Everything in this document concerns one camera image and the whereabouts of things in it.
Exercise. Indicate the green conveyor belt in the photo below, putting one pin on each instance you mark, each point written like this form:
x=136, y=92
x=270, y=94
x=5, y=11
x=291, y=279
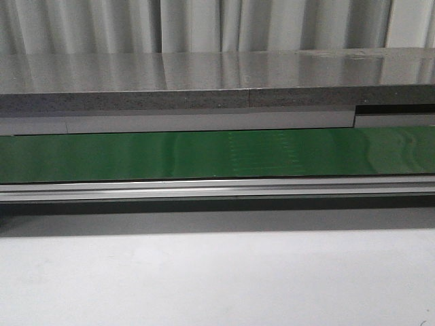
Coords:
x=217, y=154

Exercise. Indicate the grey conveyor rear guide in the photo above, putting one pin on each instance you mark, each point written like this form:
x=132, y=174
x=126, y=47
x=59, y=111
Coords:
x=253, y=118

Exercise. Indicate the white pleated curtain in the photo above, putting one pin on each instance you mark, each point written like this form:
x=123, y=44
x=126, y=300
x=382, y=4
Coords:
x=69, y=27

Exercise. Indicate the aluminium conveyor front rail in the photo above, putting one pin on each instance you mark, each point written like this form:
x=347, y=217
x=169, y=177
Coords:
x=49, y=192

